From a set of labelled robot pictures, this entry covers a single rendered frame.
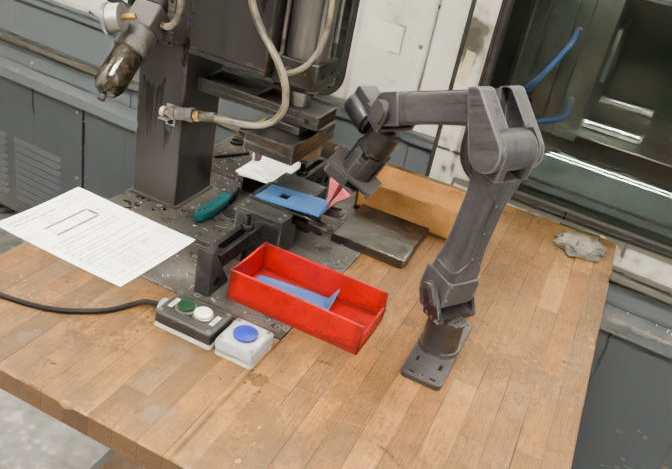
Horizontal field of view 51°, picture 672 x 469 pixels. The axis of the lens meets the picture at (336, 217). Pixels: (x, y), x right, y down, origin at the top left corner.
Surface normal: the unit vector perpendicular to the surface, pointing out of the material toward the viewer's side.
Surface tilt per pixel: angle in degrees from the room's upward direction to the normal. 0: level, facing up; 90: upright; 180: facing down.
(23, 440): 0
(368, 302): 90
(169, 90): 90
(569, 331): 0
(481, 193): 101
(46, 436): 0
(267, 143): 90
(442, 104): 87
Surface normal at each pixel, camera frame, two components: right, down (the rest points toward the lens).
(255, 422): 0.18, -0.86
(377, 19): -0.47, 0.35
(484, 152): -0.83, 0.12
